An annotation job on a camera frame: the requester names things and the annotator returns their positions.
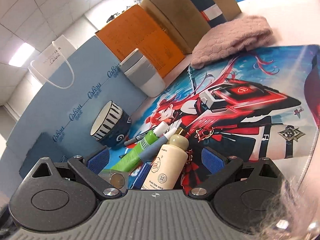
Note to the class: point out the orange box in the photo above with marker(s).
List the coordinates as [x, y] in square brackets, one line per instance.
[140, 30]

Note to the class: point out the printed desk mat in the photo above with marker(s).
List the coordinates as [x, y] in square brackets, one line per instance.
[250, 120]

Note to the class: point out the large blue carton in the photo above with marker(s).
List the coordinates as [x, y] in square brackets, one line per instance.
[62, 80]

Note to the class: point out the white and grey cup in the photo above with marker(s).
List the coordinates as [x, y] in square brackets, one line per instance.
[147, 80]

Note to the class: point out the cream lotion bottle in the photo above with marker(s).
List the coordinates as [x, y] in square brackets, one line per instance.
[165, 165]

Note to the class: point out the clear plastic case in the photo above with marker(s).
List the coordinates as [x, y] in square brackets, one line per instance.
[117, 178]

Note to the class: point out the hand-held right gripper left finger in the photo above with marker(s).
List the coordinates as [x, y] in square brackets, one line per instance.
[98, 159]

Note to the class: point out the navy thermos bottle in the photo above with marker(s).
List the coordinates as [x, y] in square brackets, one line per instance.
[207, 7]

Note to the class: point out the thin grey marker pen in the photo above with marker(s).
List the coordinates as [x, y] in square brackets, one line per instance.
[135, 139]

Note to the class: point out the brown cardboard box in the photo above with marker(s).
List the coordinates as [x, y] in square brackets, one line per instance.
[170, 10]

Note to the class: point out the grey pen with white tip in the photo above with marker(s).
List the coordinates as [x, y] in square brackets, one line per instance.
[155, 147]

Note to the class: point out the blue plastic storage box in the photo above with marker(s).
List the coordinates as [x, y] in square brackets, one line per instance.
[42, 147]

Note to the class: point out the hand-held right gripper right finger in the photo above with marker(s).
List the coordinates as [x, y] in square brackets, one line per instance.
[212, 161]

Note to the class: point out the blue pen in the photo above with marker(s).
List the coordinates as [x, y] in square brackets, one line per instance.
[140, 175]

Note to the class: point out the navy striped bowl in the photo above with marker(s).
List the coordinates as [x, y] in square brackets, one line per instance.
[112, 132]

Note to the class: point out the white paper bag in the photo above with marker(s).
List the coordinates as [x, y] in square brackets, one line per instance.
[55, 52]

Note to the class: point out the green tube with white cap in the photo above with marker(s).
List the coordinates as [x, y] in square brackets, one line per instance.
[140, 147]

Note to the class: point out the ceiling light panel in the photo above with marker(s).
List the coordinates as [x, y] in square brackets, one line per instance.
[22, 53]

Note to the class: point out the fuzzy pink fur trim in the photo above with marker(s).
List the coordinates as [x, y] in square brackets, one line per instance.
[292, 205]

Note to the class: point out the pink knitted cloth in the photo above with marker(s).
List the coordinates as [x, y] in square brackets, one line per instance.
[232, 40]

